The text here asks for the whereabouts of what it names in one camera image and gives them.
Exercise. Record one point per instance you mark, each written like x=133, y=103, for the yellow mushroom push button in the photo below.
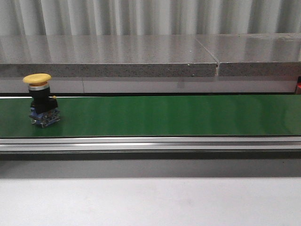
x=44, y=108

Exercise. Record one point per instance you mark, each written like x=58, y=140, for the green conveyor belt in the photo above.
x=220, y=115

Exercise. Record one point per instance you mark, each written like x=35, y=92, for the grey stone countertop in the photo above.
x=214, y=63

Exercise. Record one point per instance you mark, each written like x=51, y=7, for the white pleated curtain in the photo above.
x=141, y=17

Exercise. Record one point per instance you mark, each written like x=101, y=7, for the aluminium conveyor frame rail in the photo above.
x=144, y=145

